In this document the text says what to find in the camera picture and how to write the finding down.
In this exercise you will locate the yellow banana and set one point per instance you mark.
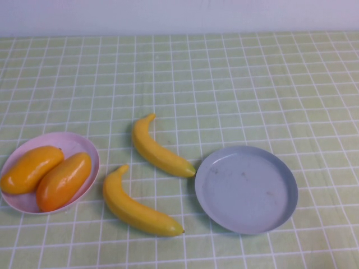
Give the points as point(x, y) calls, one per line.
point(151, 151)
point(131, 208)

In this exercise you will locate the reddish orange mango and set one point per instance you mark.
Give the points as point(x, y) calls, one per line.
point(63, 182)

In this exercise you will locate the yellow orange mango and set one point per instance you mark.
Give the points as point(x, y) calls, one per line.
point(31, 171)

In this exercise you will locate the blue-grey round plate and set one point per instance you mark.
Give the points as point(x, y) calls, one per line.
point(244, 190)

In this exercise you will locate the pink round plate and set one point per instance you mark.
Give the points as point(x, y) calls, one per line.
point(75, 144)

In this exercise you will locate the green checked tablecloth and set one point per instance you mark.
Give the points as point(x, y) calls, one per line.
point(252, 84)

